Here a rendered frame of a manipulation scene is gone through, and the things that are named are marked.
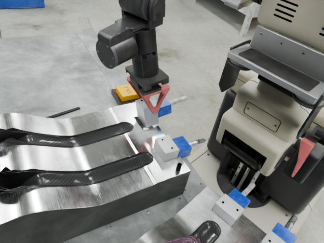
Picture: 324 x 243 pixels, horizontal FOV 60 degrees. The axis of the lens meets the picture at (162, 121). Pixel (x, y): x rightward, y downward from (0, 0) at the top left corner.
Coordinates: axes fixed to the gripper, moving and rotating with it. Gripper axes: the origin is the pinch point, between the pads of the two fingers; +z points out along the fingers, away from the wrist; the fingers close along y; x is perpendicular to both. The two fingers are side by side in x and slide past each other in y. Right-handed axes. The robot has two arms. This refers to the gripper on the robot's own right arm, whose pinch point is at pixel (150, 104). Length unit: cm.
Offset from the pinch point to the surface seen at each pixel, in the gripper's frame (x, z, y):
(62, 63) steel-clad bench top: -12.4, 5.5, -48.0
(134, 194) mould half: -12.9, 6.3, 17.5
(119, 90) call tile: -0.9, 7.3, -21.7
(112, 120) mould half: -9.1, 3.3, -3.6
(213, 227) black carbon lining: -1.1, 12.7, 28.6
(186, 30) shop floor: 153, 91, -231
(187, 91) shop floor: 86, 94, -122
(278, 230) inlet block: 9.9, 13.6, 35.0
